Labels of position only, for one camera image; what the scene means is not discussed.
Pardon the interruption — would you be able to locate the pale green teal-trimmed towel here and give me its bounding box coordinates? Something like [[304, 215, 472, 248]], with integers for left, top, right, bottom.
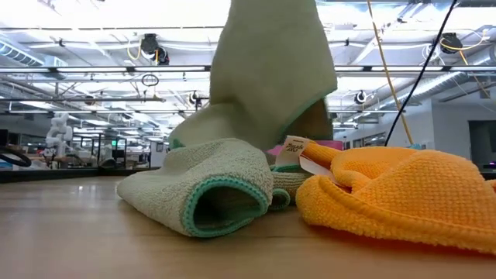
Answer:
[[115, 0, 339, 239]]

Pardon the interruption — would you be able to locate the orange microfiber towel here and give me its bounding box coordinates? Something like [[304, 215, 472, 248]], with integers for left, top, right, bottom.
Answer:
[[294, 141, 496, 256]]

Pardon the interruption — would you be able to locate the white towel care label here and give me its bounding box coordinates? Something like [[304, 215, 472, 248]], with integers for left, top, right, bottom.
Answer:
[[274, 135, 312, 168]]

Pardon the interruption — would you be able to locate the white card hang tag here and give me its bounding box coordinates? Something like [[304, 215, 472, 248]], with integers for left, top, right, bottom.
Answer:
[[298, 154, 339, 186]]

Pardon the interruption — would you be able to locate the red plastic tray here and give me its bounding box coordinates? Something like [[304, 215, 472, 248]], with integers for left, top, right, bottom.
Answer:
[[266, 139, 345, 157]]

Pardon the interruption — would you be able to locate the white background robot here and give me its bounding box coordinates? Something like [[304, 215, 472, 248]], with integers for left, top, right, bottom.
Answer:
[[45, 112, 74, 157]]

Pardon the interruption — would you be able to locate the dark background doorway panel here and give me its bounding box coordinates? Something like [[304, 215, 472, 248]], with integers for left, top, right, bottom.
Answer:
[[467, 119, 496, 171]]

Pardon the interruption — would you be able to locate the black hanging cable loop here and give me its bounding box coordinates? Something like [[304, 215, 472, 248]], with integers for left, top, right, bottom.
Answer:
[[140, 73, 160, 88]]

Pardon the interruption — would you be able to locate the yellow hanging cable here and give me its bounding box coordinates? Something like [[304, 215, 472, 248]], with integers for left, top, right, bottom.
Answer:
[[366, 0, 415, 146]]

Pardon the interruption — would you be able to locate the silver ventilation duct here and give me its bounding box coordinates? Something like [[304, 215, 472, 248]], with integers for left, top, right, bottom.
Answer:
[[367, 50, 496, 114]]

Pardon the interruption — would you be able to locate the grey ceiling air duct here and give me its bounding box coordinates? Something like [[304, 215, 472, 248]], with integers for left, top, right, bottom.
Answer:
[[0, 40, 70, 70]]

